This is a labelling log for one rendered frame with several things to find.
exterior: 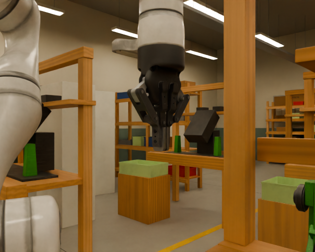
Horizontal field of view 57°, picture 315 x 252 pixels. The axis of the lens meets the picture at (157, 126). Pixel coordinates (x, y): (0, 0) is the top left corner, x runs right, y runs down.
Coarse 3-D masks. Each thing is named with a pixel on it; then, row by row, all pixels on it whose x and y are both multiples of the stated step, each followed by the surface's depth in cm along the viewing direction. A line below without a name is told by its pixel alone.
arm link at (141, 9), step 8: (144, 0) 44; (152, 0) 43; (160, 0) 43; (168, 0) 43; (176, 0) 44; (144, 8) 44; (152, 8) 43; (160, 8) 43; (168, 8) 43; (176, 8) 44
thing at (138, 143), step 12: (192, 84) 619; (120, 96) 744; (180, 120) 605; (120, 144) 742; (132, 144) 712; (144, 144) 681; (168, 168) 630; (180, 168) 659; (192, 168) 617; (180, 180) 594
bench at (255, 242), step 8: (224, 240) 112; (256, 240) 112; (216, 248) 104; (224, 248) 104; (232, 248) 105; (240, 248) 104; (248, 248) 104; (256, 248) 104; (264, 248) 104; (272, 248) 104; (280, 248) 104; (288, 248) 104
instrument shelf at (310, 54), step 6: (300, 48) 82; (306, 48) 81; (312, 48) 80; (300, 54) 82; (306, 54) 81; (312, 54) 80; (300, 60) 82; (306, 60) 81; (312, 60) 81; (306, 66) 88; (312, 66) 88
